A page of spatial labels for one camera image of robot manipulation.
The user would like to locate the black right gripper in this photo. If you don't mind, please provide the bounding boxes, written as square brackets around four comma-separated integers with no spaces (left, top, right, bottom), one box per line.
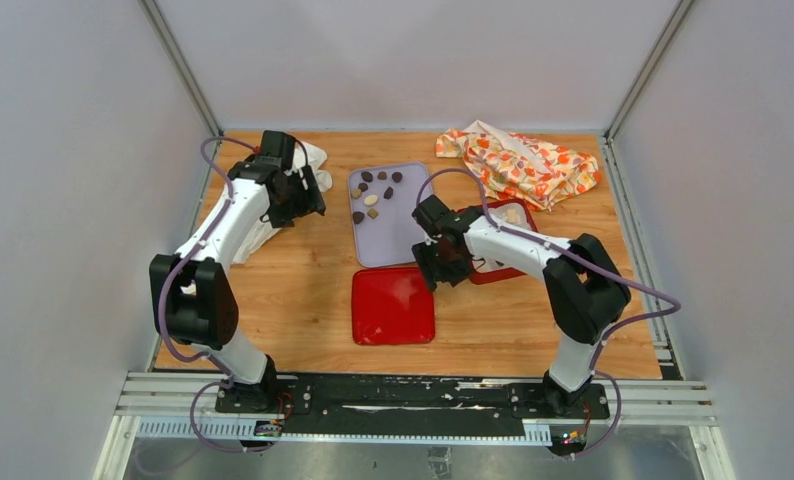
[413,237,473,294]

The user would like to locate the red box lid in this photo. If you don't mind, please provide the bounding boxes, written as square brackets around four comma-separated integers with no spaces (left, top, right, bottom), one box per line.
[351,266,436,346]

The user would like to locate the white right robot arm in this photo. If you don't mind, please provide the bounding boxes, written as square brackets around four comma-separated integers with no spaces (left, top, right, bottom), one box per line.
[412,195,631,418]

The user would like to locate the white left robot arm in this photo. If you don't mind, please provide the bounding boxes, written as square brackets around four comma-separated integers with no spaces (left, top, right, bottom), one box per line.
[149,130,326,413]

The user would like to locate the white oval chocolate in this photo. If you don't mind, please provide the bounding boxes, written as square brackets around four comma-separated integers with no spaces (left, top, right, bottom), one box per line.
[363,194,379,207]

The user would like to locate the white crumpled cloth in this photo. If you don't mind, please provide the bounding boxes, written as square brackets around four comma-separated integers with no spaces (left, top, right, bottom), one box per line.
[232,141,333,264]

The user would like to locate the lavender plastic tray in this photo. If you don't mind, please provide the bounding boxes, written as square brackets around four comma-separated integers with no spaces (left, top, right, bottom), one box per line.
[347,162,433,268]

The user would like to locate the red box with white paper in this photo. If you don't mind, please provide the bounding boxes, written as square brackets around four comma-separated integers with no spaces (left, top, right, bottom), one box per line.
[468,199,536,285]

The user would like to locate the floral orange cloth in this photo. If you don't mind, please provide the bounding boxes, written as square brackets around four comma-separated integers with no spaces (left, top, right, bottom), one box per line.
[435,120,602,211]

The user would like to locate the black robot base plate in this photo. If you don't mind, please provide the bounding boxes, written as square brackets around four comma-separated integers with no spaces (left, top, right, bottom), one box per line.
[215,373,610,437]

